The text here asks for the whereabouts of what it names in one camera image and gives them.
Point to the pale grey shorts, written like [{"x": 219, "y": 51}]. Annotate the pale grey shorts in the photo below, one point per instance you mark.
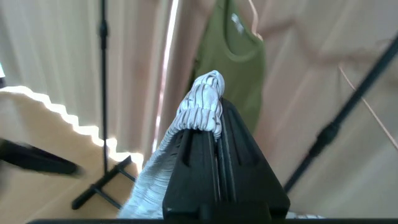
[{"x": 199, "y": 105}]

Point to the black clothes rack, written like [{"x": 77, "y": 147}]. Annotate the black clothes rack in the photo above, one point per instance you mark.
[{"x": 103, "y": 93}]

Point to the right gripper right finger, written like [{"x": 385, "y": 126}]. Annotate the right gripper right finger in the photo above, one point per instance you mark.
[{"x": 248, "y": 174}]

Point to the green long-sleeved shirt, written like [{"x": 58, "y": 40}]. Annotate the green long-sleeved shirt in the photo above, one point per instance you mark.
[{"x": 239, "y": 71}]

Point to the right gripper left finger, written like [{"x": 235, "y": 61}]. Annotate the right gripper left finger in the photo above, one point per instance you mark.
[{"x": 192, "y": 180}]

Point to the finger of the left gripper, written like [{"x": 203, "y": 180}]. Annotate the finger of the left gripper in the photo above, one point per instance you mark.
[{"x": 34, "y": 158}]

